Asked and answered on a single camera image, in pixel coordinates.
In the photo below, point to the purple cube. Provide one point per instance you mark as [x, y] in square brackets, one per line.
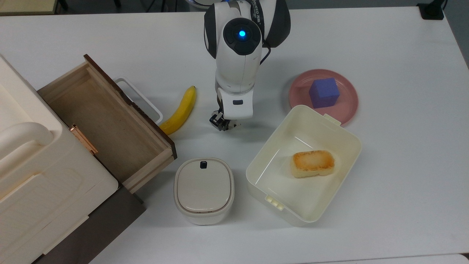
[324, 93]

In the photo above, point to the cream open plastic tub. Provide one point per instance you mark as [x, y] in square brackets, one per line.
[278, 183]

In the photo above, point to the cream lidded round container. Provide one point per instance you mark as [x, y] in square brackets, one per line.
[203, 187]

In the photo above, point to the black and white panda toy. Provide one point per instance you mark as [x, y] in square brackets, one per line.
[236, 125]

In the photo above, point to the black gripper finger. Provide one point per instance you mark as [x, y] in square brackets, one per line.
[218, 121]

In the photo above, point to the yellow banana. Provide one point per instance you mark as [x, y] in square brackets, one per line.
[181, 110]

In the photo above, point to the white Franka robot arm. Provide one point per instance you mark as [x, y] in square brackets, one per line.
[238, 62]

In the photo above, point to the copper latch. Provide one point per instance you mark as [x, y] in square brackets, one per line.
[83, 139]

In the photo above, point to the black corner clamp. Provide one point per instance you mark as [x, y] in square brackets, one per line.
[431, 11]

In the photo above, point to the pink round plate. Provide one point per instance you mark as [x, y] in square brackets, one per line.
[348, 99]

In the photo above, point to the wooden drawer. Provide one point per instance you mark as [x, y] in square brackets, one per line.
[106, 124]

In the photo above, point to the dark wood cabinet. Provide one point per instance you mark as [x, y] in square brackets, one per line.
[110, 220]

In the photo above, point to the toasted bread piece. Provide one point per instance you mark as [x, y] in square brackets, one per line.
[312, 164]

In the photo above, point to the light wooden desk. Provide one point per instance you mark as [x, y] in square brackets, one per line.
[25, 5]

